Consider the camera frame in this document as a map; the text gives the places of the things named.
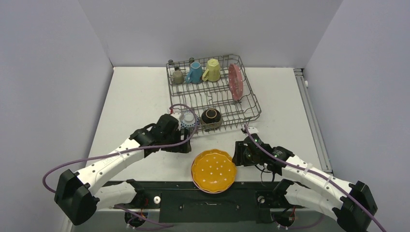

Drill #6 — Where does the orange patterned small bowl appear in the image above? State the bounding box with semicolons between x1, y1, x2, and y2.
180;111;200;128

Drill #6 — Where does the yellow plate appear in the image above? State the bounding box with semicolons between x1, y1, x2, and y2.
191;148;238;193

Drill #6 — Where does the dark brown glazed bowl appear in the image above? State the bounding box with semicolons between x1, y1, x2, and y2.
200;108;222;125

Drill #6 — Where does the small grey cup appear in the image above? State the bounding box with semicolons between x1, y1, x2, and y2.
171;70;185;85

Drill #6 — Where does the grey wire dish rack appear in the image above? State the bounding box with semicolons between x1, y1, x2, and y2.
165;54;262;133

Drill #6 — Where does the blue handled white mug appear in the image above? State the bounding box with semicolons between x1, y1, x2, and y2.
185;61;203;84

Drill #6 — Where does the yellow green mug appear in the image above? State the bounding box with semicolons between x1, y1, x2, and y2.
202;58;220;82

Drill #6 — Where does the pink polka dot plate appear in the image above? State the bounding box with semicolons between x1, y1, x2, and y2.
228;64;244;101

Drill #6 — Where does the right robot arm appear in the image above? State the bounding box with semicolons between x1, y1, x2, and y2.
233;133;378;232

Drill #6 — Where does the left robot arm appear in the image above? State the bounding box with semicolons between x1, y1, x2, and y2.
54;112;192;225

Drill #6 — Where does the light pink bottom plate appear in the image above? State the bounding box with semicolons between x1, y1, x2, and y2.
191;169;236;194

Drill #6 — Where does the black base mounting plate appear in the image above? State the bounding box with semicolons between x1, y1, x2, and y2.
122;180;294;223

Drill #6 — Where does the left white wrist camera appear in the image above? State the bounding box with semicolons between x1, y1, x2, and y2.
167;108;184;130

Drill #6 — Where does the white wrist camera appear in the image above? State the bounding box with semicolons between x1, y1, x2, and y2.
241;124;259;134
167;108;184;130

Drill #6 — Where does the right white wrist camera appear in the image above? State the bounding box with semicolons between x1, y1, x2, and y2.
241;124;259;134

